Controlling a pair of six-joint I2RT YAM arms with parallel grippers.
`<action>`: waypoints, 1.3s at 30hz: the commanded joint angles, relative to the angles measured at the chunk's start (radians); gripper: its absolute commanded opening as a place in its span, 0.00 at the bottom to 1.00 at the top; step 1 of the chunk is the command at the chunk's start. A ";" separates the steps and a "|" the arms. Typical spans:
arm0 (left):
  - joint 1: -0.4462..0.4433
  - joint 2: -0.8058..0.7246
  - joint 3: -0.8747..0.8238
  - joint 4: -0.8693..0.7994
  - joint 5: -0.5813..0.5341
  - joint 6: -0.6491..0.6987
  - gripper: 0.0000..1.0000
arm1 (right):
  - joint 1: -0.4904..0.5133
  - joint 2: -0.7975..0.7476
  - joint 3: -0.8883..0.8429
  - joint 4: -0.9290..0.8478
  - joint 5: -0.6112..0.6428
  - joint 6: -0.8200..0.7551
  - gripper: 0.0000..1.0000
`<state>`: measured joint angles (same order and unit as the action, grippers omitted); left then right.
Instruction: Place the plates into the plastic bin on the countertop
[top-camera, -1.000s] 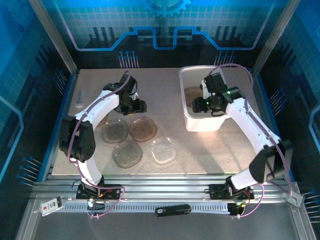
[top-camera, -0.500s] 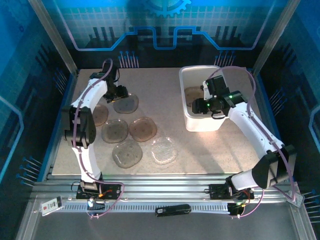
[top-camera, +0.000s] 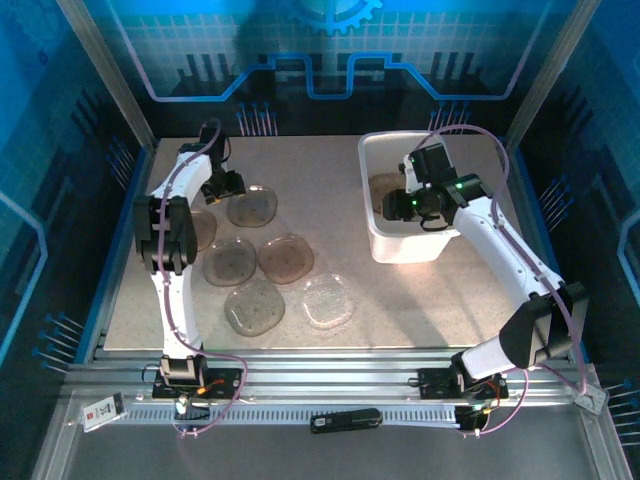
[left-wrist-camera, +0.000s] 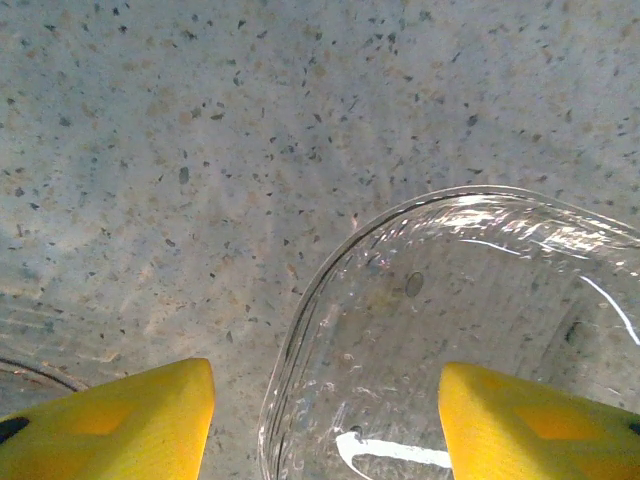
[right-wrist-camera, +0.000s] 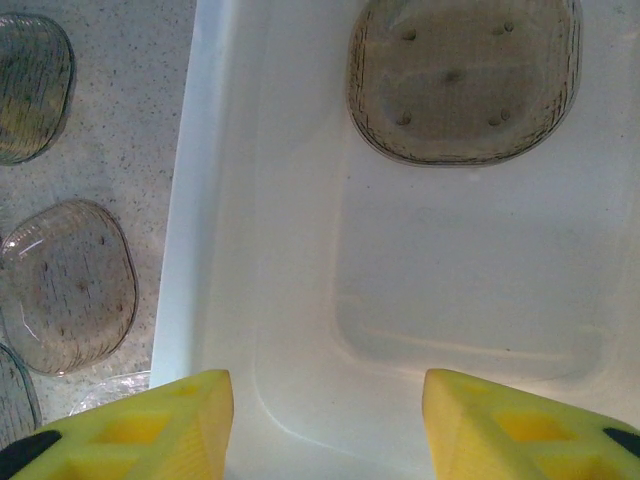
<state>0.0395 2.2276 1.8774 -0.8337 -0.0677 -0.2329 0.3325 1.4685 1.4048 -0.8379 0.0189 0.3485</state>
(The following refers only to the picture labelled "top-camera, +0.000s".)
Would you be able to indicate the aluminium rail frame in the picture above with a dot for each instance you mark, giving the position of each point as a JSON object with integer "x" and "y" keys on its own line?
{"x": 325, "y": 372}

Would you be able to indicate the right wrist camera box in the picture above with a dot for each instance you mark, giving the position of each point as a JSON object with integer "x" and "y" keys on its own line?
{"x": 432, "y": 165}

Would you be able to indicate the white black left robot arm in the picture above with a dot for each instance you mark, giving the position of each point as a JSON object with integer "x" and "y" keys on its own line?
{"x": 175, "y": 300}

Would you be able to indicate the white translucent plastic bin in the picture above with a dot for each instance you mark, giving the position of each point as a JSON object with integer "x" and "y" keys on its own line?
{"x": 405, "y": 247}

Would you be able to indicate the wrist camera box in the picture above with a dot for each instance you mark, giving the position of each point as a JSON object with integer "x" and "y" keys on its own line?
{"x": 432, "y": 165}
{"x": 210, "y": 137}

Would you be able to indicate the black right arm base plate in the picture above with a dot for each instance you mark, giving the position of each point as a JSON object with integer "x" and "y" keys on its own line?
{"x": 435, "y": 385}

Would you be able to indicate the aluminium frame post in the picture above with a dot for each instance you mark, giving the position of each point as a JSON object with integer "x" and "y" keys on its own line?
{"x": 550, "y": 75}
{"x": 110, "y": 75}

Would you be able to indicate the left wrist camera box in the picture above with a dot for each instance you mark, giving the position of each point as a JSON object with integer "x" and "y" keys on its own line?
{"x": 210, "y": 137}

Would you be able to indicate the white label card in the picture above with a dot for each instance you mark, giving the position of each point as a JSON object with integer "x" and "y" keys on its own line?
{"x": 102, "y": 412}

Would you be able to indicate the clear glass plate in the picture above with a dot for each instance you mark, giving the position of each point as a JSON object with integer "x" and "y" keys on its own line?
{"x": 328, "y": 302}

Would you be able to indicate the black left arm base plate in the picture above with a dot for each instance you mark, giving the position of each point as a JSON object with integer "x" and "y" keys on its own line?
{"x": 225, "y": 387}

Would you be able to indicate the black oblong device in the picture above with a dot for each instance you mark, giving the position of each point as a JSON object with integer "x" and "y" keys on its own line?
{"x": 345, "y": 420}

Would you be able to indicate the small square clock tag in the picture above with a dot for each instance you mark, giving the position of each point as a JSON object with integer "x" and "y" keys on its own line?
{"x": 595, "y": 397}

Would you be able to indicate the brown translucent plate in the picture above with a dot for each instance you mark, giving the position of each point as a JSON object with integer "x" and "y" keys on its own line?
{"x": 382, "y": 186}
{"x": 205, "y": 230}
{"x": 286, "y": 259}

